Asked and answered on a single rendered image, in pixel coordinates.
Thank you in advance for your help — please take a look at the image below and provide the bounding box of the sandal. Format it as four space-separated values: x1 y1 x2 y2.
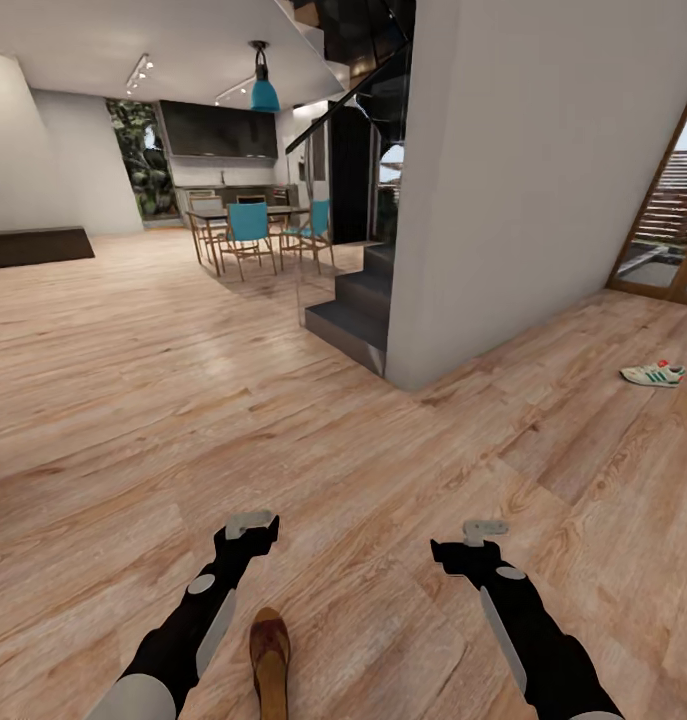
249 607 291 720

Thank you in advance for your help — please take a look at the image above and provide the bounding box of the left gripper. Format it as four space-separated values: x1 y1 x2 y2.
214 517 279 569

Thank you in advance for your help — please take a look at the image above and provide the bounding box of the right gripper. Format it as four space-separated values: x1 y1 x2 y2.
431 539 500 579

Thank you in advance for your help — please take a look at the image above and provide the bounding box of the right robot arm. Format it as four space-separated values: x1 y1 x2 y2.
431 519 624 720

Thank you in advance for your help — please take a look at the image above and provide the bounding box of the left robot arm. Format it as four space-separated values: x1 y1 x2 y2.
84 510 279 720

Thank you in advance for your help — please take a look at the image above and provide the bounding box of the gym shoe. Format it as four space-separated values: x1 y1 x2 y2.
620 361 685 388

